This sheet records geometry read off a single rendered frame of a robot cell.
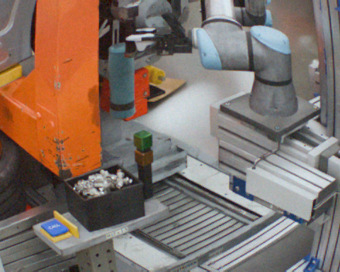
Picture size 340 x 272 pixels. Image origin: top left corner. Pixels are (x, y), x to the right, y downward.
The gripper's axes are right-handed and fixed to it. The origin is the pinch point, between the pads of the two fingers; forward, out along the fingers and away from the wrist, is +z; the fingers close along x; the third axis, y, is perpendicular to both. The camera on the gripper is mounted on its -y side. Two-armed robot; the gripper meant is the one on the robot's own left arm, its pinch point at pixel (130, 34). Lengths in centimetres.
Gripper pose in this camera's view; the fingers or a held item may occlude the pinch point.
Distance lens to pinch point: 290.0
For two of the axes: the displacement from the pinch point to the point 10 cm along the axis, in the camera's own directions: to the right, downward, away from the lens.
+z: -10.0, 0.1, 0.5
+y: 0.3, 8.6, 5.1
